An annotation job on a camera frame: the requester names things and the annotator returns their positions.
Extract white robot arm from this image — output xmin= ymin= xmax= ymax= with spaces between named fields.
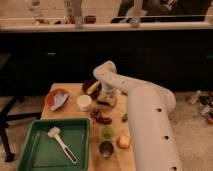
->
xmin=93 ymin=61 xmax=183 ymax=171

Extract yellow banana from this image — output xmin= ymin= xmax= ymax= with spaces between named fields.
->
xmin=87 ymin=81 xmax=100 ymax=95

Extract dark brown bowl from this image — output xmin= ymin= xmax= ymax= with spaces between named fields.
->
xmin=82 ymin=79 xmax=102 ymax=99

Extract white cup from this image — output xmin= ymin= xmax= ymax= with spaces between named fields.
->
xmin=77 ymin=95 xmax=92 ymax=112

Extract dark red grapes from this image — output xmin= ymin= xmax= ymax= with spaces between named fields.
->
xmin=90 ymin=109 xmax=112 ymax=125

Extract small green vegetable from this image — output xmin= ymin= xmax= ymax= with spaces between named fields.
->
xmin=121 ymin=113 xmax=128 ymax=123

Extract green plastic cup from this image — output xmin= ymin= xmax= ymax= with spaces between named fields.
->
xmin=101 ymin=125 xmax=114 ymax=141

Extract white cloth in bowl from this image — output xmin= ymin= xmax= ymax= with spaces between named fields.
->
xmin=51 ymin=91 xmax=68 ymax=111

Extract orange bowl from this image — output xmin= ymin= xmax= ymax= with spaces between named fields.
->
xmin=45 ymin=89 xmax=69 ymax=111

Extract metal cup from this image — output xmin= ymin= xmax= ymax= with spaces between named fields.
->
xmin=99 ymin=141 xmax=114 ymax=158

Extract white dish brush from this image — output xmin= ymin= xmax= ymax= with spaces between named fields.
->
xmin=47 ymin=127 xmax=78 ymax=164

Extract red bowl on counter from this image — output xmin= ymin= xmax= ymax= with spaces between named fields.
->
xmin=84 ymin=15 xmax=96 ymax=24

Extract green plastic tray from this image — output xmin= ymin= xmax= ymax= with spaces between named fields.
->
xmin=17 ymin=118 xmax=90 ymax=171

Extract black chair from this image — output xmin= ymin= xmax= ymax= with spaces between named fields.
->
xmin=0 ymin=54 xmax=41 ymax=162

